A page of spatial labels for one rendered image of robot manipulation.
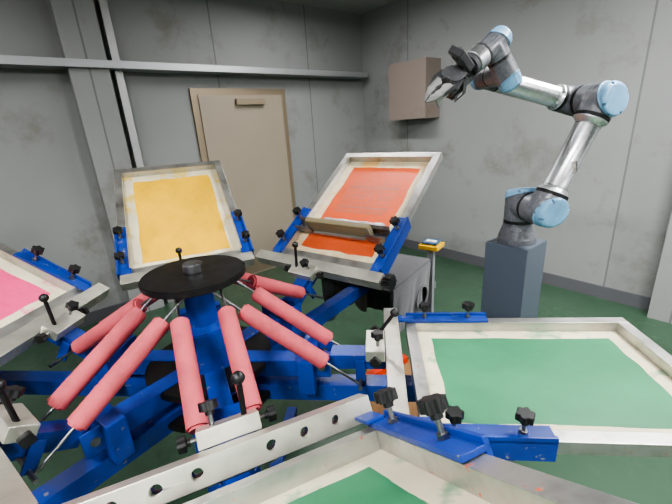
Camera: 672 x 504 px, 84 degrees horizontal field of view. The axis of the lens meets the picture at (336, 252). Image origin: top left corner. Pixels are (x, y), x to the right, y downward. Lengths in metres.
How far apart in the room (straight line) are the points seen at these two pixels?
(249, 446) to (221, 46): 4.24
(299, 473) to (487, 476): 0.35
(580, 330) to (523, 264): 0.31
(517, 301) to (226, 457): 1.32
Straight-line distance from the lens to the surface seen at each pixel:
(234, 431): 0.85
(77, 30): 4.12
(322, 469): 0.77
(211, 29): 4.64
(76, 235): 4.23
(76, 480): 1.25
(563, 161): 1.61
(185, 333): 1.06
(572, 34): 4.26
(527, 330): 1.57
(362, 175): 2.11
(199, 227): 2.08
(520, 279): 1.71
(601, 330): 1.68
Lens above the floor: 1.72
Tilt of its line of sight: 19 degrees down
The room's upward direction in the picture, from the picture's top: 4 degrees counter-clockwise
